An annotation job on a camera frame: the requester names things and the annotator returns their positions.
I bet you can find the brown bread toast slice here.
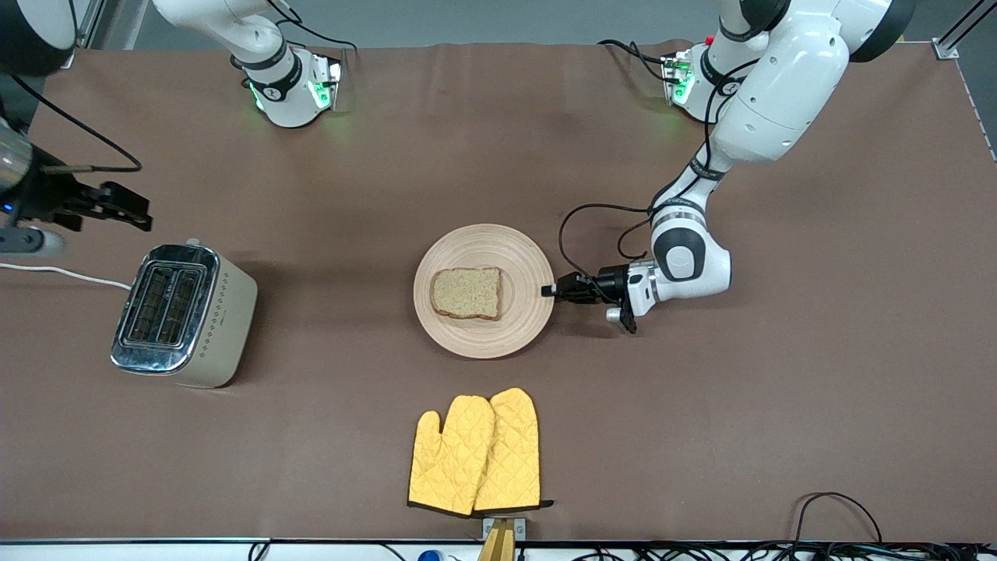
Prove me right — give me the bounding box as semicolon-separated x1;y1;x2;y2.
430;267;503;321

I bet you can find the round wooden plate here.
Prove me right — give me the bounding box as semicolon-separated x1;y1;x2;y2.
413;224;556;360

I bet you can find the brown table cover cloth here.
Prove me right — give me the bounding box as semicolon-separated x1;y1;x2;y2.
0;39;997;542

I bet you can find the beige chrome toaster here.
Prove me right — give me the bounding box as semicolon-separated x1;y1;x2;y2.
110;238;259;389

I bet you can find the yellow quilted oven mitt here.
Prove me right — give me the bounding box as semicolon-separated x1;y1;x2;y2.
474;387;555;513
407;395;496;517

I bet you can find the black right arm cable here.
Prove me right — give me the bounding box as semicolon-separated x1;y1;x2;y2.
9;74;143;174

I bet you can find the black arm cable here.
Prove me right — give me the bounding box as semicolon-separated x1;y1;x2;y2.
558;39;772;295
9;74;143;174

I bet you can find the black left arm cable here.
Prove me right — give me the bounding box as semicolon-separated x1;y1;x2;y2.
558;39;772;295

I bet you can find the white toaster power cable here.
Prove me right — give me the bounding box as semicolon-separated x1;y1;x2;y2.
0;263;132;291

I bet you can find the aluminium frame profile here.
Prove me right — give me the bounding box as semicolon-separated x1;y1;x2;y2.
74;0;106;49

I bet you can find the black base cable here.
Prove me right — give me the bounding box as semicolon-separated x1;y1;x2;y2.
598;39;672;83
265;0;359;55

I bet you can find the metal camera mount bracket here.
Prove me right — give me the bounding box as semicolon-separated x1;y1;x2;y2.
481;517;527;561

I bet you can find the black red looped cable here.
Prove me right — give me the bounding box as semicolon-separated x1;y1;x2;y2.
791;492;883;546

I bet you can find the black cable bundle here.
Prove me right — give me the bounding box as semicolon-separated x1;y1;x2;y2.
522;542;997;561

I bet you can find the aluminium corner bracket profile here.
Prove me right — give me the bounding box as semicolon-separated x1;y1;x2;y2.
932;0;997;62

